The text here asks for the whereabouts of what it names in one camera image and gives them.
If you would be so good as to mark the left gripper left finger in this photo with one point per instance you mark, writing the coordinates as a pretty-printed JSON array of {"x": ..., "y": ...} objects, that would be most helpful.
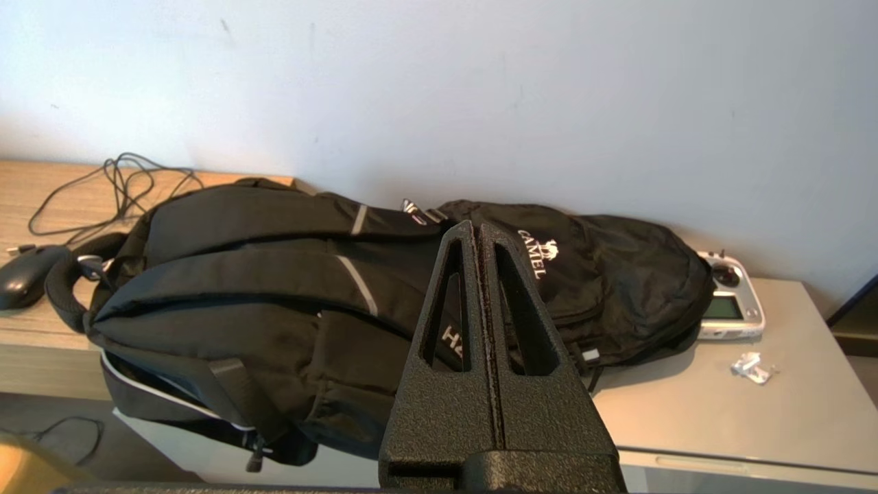
[{"x": 446, "y": 412}]

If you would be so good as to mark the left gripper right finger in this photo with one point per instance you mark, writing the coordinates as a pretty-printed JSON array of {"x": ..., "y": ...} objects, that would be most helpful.
[{"x": 542, "y": 412}]

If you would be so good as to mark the black backpack with white print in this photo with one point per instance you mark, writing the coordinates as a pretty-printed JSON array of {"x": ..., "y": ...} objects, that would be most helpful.
[{"x": 617, "y": 288}]

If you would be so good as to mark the small crumpled clear wrapper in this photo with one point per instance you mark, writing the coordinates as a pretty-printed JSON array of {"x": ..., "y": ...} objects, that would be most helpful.
[{"x": 752, "y": 368}]

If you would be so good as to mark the silver remote controller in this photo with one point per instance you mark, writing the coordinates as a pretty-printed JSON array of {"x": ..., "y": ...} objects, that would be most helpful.
[{"x": 735, "y": 302}]

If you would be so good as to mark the large black backpack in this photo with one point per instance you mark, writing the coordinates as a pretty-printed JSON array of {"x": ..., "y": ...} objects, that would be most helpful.
[{"x": 247, "y": 302}]

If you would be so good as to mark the black computer mouse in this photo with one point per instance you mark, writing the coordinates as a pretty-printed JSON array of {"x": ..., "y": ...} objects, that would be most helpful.
[{"x": 24, "y": 276}]

